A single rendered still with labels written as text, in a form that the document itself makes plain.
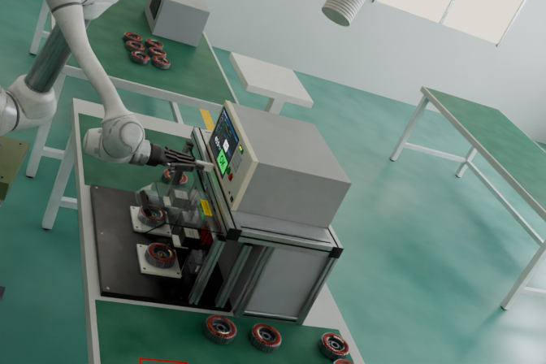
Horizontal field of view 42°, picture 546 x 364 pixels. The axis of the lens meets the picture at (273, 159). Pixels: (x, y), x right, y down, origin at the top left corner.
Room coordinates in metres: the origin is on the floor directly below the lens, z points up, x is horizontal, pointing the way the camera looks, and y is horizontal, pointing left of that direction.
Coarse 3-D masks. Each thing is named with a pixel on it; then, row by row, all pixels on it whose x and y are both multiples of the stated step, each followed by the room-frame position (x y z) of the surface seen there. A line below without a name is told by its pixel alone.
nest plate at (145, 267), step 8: (136, 248) 2.19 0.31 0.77; (144, 248) 2.20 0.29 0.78; (144, 256) 2.15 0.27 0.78; (144, 264) 2.11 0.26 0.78; (176, 264) 2.19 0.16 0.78; (144, 272) 2.08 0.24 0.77; (152, 272) 2.09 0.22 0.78; (160, 272) 2.11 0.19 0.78; (168, 272) 2.13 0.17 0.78; (176, 272) 2.15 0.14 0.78
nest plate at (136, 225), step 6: (132, 210) 2.39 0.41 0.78; (132, 216) 2.36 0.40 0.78; (132, 222) 2.33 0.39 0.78; (138, 222) 2.34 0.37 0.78; (138, 228) 2.30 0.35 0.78; (156, 228) 2.35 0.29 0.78; (162, 228) 2.37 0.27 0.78; (168, 228) 2.39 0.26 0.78; (156, 234) 2.33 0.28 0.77; (162, 234) 2.34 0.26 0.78; (168, 234) 2.35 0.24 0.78
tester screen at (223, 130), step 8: (224, 112) 2.49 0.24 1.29; (224, 120) 2.46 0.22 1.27; (216, 128) 2.50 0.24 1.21; (224, 128) 2.43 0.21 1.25; (224, 136) 2.40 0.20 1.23; (232, 136) 2.34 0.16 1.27; (232, 144) 2.32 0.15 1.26; (224, 152) 2.35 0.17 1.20; (232, 152) 2.29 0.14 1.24; (216, 160) 2.39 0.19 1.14
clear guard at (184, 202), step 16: (160, 192) 2.13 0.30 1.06; (176, 192) 2.18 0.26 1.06; (192, 192) 2.22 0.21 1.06; (160, 208) 2.04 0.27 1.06; (176, 208) 2.08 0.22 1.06; (192, 208) 2.12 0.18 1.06; (144, 224) 1.98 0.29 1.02; (160, 224) 1.97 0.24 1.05; (176, 224) 1.99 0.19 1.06; (192, 224) 2.03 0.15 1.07; (208, 224) 2.07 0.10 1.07
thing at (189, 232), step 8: (184, 232) 2.19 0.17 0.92; (192, 232) 2.21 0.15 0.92; (176, 240) 2.18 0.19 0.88; (184, 240) 2.17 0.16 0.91; (192, 240) 2.18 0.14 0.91; (200, 240) 2.19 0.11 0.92; (184, 248) 2.17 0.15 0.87; (200, 248) 2.19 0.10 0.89; (208, 248) 2.21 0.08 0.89; (200, 256) 2.23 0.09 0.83
